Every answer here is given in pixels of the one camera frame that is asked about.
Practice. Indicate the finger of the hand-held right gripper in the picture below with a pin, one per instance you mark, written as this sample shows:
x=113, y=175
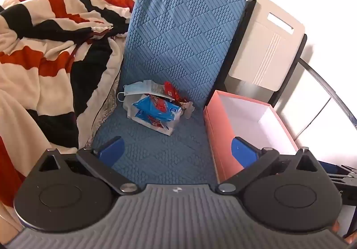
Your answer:
x=327, y=167

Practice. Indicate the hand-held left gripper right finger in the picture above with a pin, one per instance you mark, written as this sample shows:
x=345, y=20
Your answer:
x=244, y=154

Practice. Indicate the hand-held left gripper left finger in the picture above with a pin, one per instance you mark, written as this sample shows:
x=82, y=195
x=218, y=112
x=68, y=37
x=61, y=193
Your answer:
x=111, y=151

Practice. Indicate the pink cardboard box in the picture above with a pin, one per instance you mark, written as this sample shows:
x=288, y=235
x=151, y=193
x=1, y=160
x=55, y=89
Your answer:
x=220, y=137

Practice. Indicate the blue tissue packet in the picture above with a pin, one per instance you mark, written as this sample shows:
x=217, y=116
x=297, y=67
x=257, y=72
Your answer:
x=156, y=107

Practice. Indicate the blue face mask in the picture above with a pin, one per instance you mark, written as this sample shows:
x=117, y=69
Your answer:
x=136, y=88

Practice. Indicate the clear snack packet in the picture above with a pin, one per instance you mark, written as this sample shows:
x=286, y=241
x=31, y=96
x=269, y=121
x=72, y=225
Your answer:
x=157, y=88

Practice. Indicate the red candy packet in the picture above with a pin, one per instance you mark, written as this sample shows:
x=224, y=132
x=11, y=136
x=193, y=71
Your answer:
x=171, y=90

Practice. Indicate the person's right hand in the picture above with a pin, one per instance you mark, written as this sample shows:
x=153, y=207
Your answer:
x=336, y=228

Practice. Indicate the floral cream pillow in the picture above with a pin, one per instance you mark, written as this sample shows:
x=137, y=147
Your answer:
x=108, y=93

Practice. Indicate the beige chair back panel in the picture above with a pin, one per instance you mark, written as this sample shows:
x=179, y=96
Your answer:
x=259, y=51

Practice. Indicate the blue quilted mattress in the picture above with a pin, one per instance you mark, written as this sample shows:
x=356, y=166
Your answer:
x=178, y=42

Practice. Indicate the red black cream striped blanket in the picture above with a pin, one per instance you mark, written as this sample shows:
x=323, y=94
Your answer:
x=41, y=42

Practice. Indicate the curved black rail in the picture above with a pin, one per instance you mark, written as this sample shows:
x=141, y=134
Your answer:
x=315, y=71

